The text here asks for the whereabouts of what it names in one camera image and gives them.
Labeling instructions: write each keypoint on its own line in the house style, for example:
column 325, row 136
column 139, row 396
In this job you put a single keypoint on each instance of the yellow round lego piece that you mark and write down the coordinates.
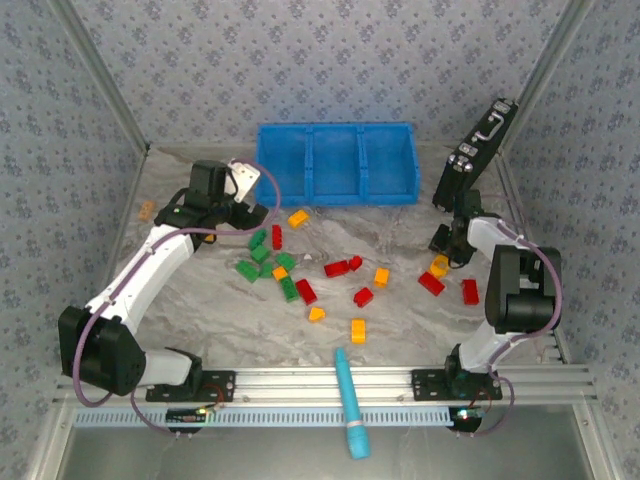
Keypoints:
column 440, row 270

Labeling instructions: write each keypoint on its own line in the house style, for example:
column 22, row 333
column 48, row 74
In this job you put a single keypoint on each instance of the red lego brick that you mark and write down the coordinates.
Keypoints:
column 431, row 284
column 470, row 292
column 355, row 263
column 363, row 297
column 336, row 269
column 305, row 292
column 276, row 237

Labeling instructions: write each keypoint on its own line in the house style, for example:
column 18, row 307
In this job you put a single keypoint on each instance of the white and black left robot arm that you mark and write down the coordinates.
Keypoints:
column 150, row 260

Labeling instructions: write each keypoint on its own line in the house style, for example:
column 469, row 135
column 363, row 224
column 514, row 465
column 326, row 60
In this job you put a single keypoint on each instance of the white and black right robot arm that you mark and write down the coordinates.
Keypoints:
column 520, row 290

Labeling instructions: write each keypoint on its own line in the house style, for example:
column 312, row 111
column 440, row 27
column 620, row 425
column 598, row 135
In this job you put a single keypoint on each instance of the green sloped lego brick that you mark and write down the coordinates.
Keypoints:
column 266, row 270

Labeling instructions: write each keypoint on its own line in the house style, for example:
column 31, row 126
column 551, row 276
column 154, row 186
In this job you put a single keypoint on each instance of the small yellow square lego brick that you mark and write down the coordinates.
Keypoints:
column 280, row 273

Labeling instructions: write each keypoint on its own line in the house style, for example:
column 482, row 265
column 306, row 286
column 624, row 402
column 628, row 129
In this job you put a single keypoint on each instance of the small tan block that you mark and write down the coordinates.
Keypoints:
column 146, row 210

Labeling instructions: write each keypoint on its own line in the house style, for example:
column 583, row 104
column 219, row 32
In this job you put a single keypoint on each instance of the blue three-compartment bin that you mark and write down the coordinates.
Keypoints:
column 335, row 165

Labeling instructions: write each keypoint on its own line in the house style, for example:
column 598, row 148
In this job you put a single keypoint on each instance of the yellow sloped lego brick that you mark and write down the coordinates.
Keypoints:
column 316, row 314

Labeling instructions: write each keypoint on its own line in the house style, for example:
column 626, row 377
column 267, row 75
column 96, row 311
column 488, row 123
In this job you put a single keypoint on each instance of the small circuit board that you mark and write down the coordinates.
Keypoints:
column 467, row 415
column 185, row 416

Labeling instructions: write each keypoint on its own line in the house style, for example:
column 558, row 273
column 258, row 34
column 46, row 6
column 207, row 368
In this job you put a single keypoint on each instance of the teal marker pen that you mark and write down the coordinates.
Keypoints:
column 350, row 400

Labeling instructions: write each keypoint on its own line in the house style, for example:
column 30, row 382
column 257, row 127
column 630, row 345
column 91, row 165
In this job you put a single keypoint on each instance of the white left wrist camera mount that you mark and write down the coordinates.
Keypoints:
column 245, row 180

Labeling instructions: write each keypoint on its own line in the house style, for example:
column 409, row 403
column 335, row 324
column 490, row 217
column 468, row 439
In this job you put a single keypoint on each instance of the aluminium frame post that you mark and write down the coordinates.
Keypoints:
column 102, row 75
column 545, row 70

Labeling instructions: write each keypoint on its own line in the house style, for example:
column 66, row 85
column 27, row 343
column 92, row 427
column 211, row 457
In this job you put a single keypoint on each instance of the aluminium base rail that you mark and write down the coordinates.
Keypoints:
column 300, row 385

